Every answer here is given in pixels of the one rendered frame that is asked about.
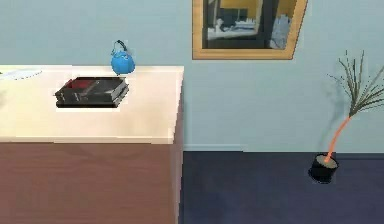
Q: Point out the house plant in black pot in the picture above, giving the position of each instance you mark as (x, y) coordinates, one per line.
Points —
(323, 168)

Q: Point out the wood framed wall picture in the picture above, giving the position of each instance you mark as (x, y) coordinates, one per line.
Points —
(246, 26)

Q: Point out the black book stack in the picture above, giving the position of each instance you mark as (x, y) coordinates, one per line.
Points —
(93, 91)

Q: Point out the brown cabinet with cream top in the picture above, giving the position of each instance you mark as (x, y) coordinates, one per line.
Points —
(100, 173)

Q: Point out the pale flat paper sheet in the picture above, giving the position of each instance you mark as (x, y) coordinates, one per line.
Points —
(20, 73)

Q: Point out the blue kettle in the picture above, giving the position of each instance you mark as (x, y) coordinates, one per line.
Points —
(122, 62)

